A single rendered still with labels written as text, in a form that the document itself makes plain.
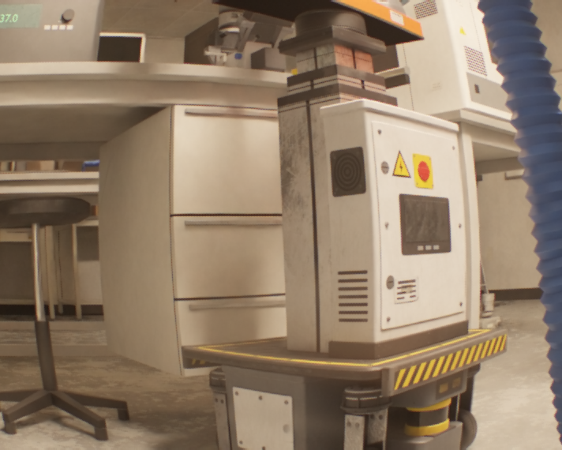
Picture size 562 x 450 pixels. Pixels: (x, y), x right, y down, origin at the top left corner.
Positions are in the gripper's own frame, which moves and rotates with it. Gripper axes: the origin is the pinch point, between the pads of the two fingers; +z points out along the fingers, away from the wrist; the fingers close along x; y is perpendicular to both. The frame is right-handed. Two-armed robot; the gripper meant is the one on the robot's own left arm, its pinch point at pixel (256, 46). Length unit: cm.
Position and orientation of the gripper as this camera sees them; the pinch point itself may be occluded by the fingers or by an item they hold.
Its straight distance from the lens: 181.1
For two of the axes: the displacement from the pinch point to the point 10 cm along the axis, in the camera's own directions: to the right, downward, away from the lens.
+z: -3.3, 8.0, 5.0
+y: -4.5, -6.0, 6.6
